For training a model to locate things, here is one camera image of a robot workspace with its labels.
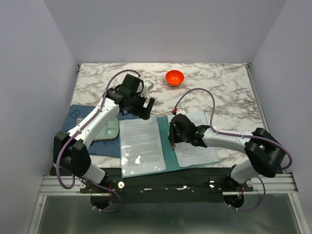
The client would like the metal folder clip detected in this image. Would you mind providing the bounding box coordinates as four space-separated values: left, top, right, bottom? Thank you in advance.
168 133 175 150

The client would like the teal file folder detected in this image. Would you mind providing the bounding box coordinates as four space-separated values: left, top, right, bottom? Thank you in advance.
118 111 220 178

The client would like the printed paper sheet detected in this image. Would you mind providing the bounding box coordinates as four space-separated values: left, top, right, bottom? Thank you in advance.
119 117 166 178

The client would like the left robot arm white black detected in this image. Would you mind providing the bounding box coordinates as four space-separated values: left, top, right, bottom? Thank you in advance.
53 74 155 193

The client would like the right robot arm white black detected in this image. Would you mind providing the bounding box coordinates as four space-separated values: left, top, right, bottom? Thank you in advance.
168 114 287 191

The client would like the light green divided plate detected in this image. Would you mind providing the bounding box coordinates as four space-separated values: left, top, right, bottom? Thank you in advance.
94 117 119 141

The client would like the orange bowl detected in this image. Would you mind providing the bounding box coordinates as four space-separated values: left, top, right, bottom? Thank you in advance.
165 70 184 86

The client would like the blue cloth placemat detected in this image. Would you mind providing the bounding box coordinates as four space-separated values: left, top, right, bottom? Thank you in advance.
61 105 138 158

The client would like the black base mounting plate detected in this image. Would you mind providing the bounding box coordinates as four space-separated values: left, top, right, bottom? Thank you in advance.
76 168 253 206

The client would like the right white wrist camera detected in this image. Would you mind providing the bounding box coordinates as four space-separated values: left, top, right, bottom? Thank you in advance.
172 108 186 116

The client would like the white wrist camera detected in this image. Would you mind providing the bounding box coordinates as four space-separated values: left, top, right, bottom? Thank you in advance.
172 108 186 116
140 81 154 97

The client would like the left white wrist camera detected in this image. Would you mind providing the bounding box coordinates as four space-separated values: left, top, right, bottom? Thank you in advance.
140 81 154 97

